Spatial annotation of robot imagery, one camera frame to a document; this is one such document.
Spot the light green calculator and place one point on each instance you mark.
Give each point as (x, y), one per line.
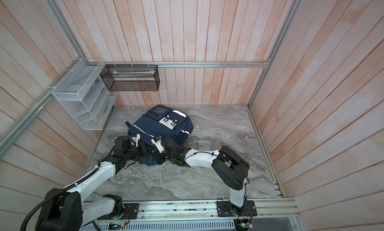
(204, 145)

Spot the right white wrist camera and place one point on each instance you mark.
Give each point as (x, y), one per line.
(158, 144)

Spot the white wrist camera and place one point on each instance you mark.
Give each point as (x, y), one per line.
(136, 139)
(158, 144)

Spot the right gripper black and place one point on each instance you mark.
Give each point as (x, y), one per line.
(161, 159)

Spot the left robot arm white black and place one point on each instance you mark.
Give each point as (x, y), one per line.
(66, 210)

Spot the aluminium front rail frame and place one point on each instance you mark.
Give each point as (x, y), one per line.
(199, 215)

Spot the black mesh wall basket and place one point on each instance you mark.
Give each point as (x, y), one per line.
(131, 77)

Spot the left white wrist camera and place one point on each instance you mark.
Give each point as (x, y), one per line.
(136, 139)

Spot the horizontal aluminium wall rail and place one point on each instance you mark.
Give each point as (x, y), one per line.
(195, 64)

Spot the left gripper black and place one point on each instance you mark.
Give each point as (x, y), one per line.
(143, 150)

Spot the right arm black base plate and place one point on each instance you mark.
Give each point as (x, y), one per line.
(227, 209)

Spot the navy blue student backpack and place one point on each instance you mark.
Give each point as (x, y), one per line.
(160, 122)

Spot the white wire mesh shelf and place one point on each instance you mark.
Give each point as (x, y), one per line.
(84, 95)

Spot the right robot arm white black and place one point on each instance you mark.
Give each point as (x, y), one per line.
(230, 167)

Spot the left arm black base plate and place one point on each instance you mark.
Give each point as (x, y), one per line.
(130, 212)

